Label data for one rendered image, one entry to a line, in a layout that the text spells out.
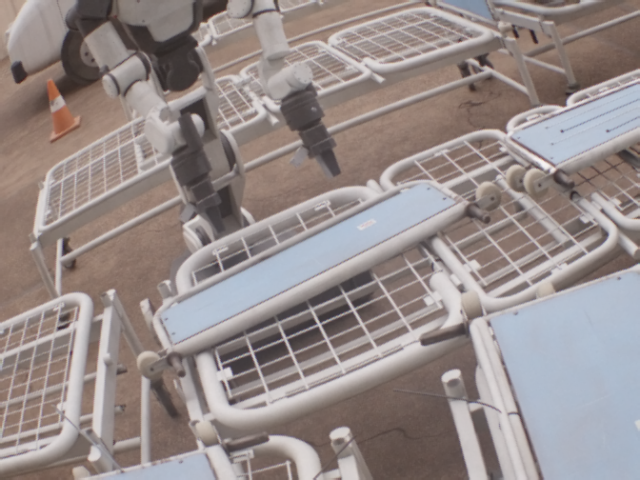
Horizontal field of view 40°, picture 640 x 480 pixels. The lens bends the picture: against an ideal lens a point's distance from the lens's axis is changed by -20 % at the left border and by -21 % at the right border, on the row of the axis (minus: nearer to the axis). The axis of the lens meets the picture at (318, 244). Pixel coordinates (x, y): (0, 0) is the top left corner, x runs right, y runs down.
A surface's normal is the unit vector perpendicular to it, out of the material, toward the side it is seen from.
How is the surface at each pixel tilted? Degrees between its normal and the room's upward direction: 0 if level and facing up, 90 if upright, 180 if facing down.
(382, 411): 0
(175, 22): 112
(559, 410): 8
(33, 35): 90
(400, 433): 0
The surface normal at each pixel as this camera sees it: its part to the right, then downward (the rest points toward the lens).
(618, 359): -0.22, -0.89
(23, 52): 0.18, 0.36
